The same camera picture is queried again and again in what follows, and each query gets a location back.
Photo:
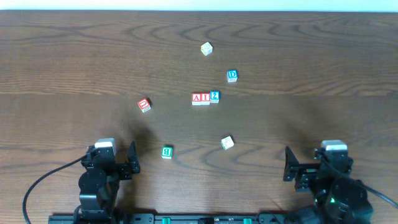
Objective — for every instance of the red letter A block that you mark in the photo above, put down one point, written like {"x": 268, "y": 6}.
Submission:
{"x": 196, "y": 99}

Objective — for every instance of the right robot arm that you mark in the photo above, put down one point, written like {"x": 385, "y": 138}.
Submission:
{"x": 337, "y": 197}

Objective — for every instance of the green letter B block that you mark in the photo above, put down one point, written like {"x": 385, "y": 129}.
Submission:
{"x": 167, "y": 152}

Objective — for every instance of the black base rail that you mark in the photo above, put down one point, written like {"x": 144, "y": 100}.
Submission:
{"x": 149, "y": 218}

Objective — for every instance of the cream block with engraved picture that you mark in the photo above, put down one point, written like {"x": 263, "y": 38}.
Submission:
{"x": 206, "y": 48}

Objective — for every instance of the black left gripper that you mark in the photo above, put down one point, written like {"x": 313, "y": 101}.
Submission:
{"x": 123, "y": 170}

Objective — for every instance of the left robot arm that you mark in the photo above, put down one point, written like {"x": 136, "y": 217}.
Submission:
{"x": 99, "y": 185}

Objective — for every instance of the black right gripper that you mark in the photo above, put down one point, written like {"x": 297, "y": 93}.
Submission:
{"x": 302, "y": 170}

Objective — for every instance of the cream block with line drawing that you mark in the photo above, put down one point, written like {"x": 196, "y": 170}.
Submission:
{"x": 227, "y": 142}

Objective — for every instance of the red letter U block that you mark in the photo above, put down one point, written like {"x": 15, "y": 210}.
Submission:
{"x": 144, "y": 105}

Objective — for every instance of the red letter I block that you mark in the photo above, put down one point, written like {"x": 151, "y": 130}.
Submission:
{"x": 205, "y": 98}

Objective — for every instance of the blue number 2 block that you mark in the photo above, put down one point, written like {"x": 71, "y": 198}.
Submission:
{"x": 214, "y": 96}

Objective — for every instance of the blue letter D block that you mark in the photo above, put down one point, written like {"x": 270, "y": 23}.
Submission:
{"x": 232, "y": 75}

